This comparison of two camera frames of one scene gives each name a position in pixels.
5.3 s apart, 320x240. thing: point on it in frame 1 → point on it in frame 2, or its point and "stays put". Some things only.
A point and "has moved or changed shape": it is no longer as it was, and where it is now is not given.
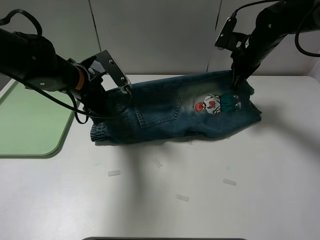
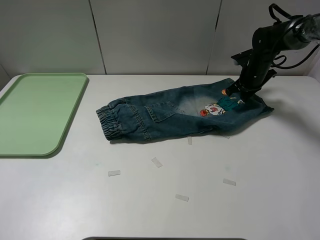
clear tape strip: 182,197 stays put
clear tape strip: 113,173 stays put
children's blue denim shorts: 175,107 has moved or changed shape
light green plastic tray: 31,124 stays put
